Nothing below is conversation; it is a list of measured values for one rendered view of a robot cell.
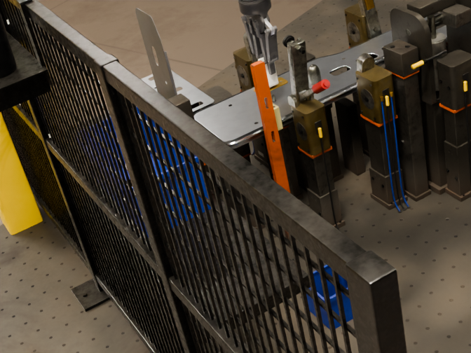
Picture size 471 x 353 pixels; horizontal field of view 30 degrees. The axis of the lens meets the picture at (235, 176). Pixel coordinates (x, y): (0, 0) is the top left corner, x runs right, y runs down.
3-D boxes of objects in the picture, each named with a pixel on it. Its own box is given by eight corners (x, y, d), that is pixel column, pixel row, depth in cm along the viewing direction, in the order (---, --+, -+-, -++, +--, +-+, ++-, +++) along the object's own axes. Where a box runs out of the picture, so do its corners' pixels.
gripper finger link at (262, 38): (265, 15, 209) (268, 16, 207) (275, 58, 214) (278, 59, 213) (251, 21, 207) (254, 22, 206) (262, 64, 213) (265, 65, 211)
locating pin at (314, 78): (317, 82, 227) (314, 59, 224) (324, 87, 225) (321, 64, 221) (308, 87, 226) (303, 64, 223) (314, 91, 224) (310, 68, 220)
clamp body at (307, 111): (331, 213, 228) (310, 94, 209) (353, 230, 220) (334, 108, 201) (310, 225, 226) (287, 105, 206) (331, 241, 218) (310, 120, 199)
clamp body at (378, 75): (390, 188, 232) (373, 62, 212) (416, 206, 223) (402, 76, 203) (369, 199, 230) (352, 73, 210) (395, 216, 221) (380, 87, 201)
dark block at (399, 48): (413, 183, 231) (399, 38, 208) (431, 193, 226) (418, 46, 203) (399, 190, 230) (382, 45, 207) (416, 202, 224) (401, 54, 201)
